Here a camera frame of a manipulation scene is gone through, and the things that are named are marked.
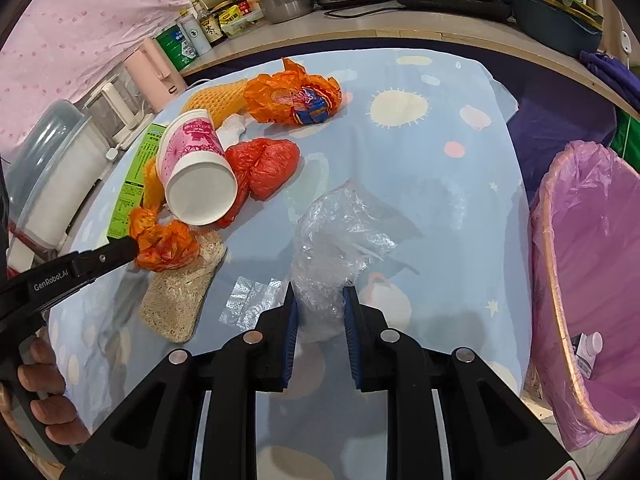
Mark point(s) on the white wall device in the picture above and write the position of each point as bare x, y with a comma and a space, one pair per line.
625, 42

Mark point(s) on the black induction cooker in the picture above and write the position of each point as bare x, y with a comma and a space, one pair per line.
450, 7

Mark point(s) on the wooden shelf board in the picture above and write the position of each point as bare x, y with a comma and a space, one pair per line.
400, 30

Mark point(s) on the green cardboard box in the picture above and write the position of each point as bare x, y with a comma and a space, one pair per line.
130, 195

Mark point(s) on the grey lidded container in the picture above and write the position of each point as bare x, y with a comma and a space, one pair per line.
45, 160

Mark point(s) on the green bag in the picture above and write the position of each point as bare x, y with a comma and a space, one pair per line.
627, 135

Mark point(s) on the red plastic bag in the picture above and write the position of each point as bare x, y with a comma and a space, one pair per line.
270, 165

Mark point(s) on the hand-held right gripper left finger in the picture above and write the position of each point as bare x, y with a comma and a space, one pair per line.
291, 335

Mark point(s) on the small clear plastic wrapper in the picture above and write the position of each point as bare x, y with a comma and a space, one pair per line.
245, 300

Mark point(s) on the small white bottle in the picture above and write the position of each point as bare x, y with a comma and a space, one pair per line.
592, 345

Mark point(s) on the person's left hand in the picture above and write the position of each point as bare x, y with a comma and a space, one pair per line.
42, 385

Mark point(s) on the pink-lined waste bin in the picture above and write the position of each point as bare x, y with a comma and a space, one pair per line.
590, 240

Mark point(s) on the white plug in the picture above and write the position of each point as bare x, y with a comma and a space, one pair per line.
112, 153

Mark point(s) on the beige loofah pad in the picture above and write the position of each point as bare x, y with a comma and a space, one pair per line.
175, 300

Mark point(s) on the orange foam fruit net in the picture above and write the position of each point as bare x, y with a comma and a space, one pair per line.
215, 100

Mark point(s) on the purple towel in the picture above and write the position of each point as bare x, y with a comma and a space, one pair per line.
607, 72

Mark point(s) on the pink and white paper cup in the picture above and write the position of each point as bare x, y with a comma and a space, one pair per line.
195, 160

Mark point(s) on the clear plastic bag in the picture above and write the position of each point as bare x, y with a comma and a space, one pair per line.
335, 240

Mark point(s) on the pink appliance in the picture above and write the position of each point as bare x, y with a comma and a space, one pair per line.
150, 75

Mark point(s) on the small orange plastic bag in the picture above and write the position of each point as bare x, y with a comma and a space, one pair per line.
165, 245

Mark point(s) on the white tissue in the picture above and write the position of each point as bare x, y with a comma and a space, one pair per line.
232, 130

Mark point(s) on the blue pot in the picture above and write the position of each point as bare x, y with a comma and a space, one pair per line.
550, 30

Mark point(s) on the clear plastic pitcher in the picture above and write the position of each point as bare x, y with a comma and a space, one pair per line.
117, 110

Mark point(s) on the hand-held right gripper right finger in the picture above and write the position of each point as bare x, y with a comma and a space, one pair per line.
350, 340

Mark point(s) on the pink dotted curtain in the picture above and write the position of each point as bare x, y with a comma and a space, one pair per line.
75, 35

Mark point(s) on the dark purple cloth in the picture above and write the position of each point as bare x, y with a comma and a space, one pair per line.
550, 125

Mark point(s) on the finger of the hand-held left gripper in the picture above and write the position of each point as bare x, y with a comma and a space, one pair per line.
102, 258

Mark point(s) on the steel bowl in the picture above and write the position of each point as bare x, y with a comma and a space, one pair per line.
285, 5

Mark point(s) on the orange bag with blue print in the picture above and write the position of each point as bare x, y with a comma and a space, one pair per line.
275, 95

